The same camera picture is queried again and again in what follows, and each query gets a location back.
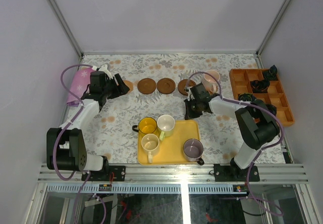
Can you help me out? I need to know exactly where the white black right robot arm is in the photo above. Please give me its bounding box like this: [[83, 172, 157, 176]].
[[184, 83, 283, 181]]

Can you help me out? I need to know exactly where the cream ceramic mug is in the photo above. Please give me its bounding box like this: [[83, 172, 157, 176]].
[[141, 134, 160, 163]]

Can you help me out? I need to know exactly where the pink folded cloth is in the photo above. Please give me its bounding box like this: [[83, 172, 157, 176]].
[[67, 67, 93, 106]]

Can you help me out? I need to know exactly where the aluminium front frame rail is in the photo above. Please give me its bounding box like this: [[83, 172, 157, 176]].
[[37, 162, 310, 184]]

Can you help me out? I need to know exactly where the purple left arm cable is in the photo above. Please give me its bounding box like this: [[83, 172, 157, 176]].
[[52, 64, 106, 224]]

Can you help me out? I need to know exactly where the pink ceramic mug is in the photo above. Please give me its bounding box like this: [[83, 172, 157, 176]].
[[202, 70, 220, 88]]

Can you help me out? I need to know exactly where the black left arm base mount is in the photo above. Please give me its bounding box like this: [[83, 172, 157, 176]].
[[88, 163, 126, 182]]

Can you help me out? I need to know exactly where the brown wooden coaster left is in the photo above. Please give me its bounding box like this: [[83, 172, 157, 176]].
[[137, 78, 156, 94]]

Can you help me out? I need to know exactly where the rolled tie with yellow pattern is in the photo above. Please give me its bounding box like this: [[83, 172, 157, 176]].
[[238, 93, 256, 102]]

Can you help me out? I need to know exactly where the rolled tie with orange pattern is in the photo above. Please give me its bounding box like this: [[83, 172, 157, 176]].
[[250, 79, 270, 93]]

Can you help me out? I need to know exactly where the brown wooden coaster middle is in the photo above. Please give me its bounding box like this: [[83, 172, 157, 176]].
[[157, 78, 176, 94]]

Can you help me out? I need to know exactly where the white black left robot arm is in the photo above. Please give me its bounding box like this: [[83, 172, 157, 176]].
[[46, 71, 130, 181]]

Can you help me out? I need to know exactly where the white mug green handle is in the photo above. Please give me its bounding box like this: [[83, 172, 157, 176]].
[[157, 115, 176, 141]]

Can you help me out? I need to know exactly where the floral patterned tablecloth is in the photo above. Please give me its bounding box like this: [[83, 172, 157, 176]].
[[54, 53, 290, 164]]

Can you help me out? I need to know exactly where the brown wooden coaster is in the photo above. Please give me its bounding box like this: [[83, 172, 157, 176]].
[[178, 79, 196, 96], [137, 78, 156, 94], [157, 78, 176, 94]]

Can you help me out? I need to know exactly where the brown wooden coaster right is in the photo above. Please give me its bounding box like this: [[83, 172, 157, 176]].
[[178, 79, 196, 96]]

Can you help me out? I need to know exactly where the woven rattan coaster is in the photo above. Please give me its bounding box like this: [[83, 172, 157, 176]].
[[206, 86, 218, 95], [124, 80, 133, 93]]

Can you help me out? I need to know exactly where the yellow plastic tray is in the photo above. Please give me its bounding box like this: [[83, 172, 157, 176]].
[[137, 120, 200, 165]]

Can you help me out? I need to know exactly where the orange wooden divided organizer box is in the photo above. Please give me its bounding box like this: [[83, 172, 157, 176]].
[[229, 69, 295, 127]]

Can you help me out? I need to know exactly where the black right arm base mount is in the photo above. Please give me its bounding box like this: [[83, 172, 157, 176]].
[[213, 164, 260, 182]]

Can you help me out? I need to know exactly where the purple mug black handle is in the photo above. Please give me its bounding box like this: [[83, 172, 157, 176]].
[[183, 139, 204, 165]]

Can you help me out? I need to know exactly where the yellow glass mug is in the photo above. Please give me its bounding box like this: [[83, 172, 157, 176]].
[[132, 117, 157, 136]]

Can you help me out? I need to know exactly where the rolled dark speckled tie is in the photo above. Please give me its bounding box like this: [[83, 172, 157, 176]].
[[266, 104, 277, 116]]

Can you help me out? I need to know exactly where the rolled dark green tie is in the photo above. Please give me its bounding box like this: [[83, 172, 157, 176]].
[[262, 65, 278, 81]]

